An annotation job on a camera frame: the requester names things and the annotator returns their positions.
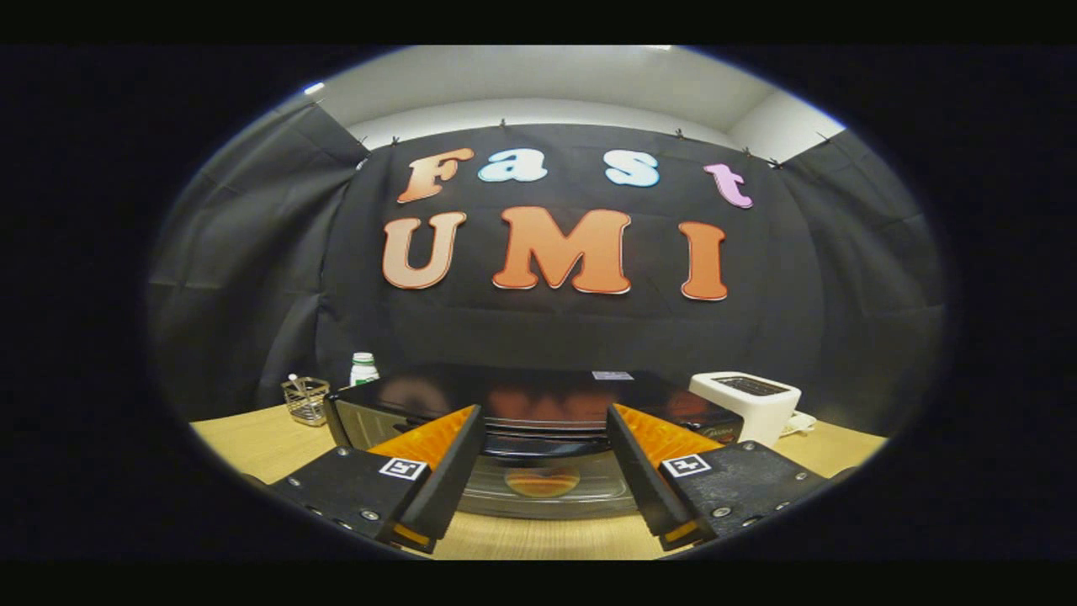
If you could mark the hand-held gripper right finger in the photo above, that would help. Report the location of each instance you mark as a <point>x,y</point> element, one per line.
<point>644,480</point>

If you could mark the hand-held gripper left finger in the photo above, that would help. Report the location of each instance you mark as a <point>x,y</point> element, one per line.
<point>446,484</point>

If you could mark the brown bagel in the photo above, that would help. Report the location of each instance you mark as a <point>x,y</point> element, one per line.
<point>543,482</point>

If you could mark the black toaster oven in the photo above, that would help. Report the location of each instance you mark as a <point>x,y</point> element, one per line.
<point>547,396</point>

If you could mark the white bread toaster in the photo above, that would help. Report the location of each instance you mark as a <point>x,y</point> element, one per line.
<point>757,408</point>

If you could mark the white bottle green label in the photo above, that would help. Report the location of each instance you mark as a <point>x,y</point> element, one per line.
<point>363,370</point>

